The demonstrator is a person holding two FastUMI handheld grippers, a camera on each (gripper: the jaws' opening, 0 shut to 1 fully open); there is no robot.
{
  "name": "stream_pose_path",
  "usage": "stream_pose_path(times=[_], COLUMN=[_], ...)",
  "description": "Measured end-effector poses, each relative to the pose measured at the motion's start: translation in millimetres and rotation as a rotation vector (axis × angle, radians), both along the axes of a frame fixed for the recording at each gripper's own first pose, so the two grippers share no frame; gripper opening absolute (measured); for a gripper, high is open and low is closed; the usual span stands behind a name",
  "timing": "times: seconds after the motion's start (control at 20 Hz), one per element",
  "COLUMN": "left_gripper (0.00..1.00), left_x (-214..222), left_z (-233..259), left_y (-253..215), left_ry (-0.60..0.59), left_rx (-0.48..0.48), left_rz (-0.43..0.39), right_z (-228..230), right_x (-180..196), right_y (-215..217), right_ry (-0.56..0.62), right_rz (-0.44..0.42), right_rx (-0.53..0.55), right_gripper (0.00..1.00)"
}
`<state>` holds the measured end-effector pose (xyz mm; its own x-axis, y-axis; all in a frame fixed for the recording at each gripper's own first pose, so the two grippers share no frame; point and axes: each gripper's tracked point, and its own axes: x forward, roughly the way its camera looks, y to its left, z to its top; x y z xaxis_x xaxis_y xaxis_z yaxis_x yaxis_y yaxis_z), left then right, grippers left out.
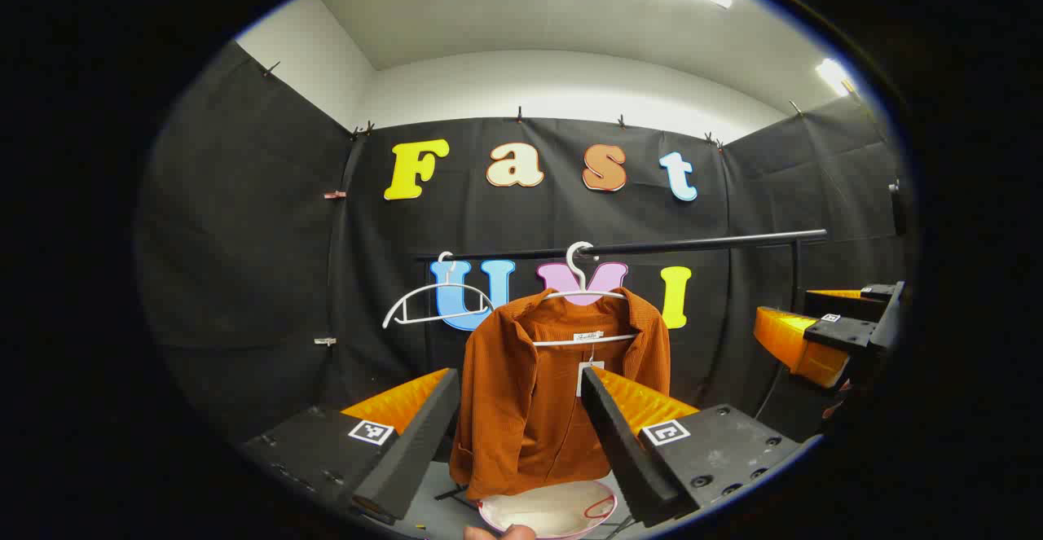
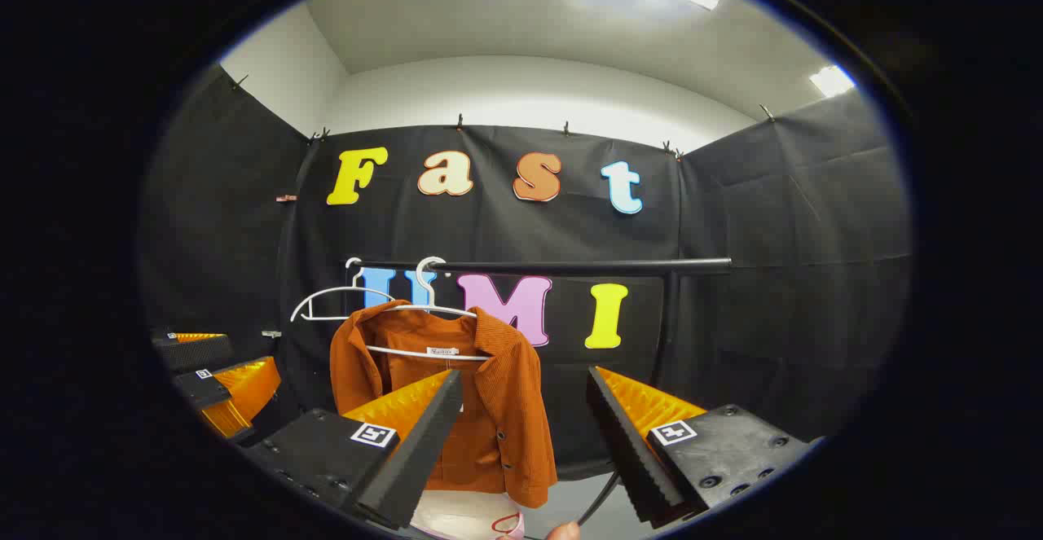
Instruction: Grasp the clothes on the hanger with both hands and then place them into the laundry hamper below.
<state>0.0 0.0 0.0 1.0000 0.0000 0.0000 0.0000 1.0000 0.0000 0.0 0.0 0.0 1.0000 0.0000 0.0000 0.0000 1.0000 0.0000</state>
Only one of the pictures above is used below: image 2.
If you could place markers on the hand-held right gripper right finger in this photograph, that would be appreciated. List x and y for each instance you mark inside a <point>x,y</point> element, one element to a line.
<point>627,450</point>

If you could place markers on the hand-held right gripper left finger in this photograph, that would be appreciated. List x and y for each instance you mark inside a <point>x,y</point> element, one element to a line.
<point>407,458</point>

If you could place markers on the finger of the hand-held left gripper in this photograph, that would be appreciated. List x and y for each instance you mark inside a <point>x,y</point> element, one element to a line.
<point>204,389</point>
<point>195,354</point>

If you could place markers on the white clothes hanger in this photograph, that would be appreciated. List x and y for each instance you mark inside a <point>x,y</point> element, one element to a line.
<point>322,318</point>
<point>432,355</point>

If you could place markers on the black clothes rack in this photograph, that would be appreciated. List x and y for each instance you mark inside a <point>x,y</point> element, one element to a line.
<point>570,267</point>

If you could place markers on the black backdrop cloth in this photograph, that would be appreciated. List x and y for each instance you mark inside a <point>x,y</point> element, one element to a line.
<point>774,239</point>

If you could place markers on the small ceiling light panel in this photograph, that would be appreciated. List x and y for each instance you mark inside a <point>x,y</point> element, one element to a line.
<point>831,81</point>

